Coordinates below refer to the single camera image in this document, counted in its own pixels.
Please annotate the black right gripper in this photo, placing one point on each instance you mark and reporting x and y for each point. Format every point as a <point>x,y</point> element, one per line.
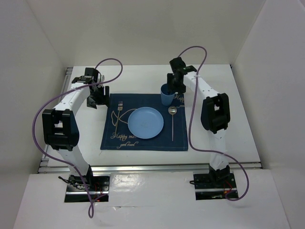
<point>181,89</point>

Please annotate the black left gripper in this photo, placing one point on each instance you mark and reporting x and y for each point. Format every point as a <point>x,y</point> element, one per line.
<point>104,99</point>

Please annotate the light blue cup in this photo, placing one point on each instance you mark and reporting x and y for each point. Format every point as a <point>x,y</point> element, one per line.
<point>166,95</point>

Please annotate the silver spoon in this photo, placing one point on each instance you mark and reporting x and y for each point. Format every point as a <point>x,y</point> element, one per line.
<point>172,110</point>

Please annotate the silver fork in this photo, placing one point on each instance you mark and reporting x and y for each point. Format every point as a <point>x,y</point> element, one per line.
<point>120,107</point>

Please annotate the navy blue fish placemat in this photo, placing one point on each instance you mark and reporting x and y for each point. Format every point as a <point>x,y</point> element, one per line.
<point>125,140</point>

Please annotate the light blue plate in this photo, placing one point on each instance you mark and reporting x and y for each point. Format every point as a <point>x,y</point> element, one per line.
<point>145,122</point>

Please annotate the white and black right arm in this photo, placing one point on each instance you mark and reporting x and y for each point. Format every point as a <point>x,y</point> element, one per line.
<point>215,116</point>

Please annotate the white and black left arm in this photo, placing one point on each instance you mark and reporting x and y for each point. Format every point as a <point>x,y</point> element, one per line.
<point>59,124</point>

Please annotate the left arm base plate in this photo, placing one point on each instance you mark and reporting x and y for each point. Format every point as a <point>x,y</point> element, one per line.
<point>76,191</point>

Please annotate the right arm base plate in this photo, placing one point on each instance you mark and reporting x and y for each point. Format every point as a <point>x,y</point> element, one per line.
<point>205,189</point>

